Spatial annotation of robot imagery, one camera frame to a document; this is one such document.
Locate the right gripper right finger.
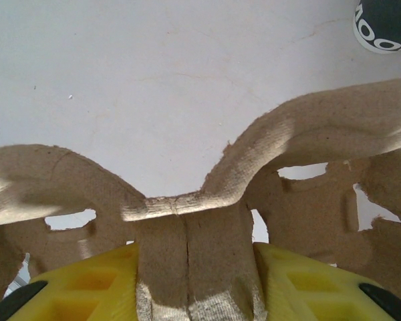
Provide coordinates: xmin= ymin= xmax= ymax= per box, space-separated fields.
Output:
xmin=253 ymin=242 xmax=401 ymax=321

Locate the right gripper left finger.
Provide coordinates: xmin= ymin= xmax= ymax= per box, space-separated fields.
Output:
xmin=0 ymin=242 xmax=140 ymax=321

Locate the single pulp cup carrier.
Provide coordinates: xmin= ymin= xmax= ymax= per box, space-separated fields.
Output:
xmin=0 ymin=75 xmax=401 ymax=321

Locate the dark green white cup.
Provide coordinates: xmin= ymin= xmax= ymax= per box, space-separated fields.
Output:
xmin=352 ymin=0 xmax=401 ymax=54

